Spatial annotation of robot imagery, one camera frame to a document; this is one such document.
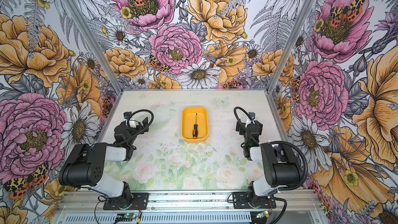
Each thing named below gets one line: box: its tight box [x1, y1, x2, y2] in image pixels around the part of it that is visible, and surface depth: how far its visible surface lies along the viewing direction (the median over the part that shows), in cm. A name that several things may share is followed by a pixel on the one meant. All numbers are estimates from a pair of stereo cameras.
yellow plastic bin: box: [181, 106, 209, 144], surface depth 103 cm
